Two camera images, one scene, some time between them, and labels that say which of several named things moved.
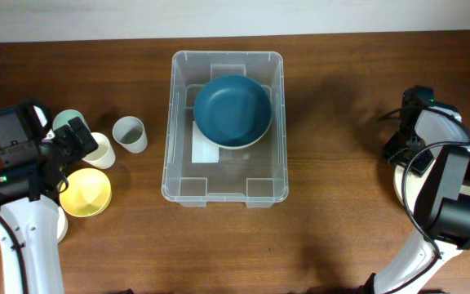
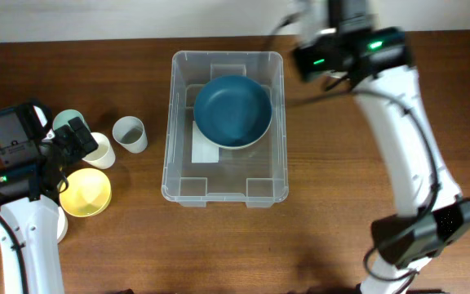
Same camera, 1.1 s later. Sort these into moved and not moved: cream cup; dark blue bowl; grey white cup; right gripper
Moved: right gripper
Not moved: grey white cup; dark blue bowl; cream cup
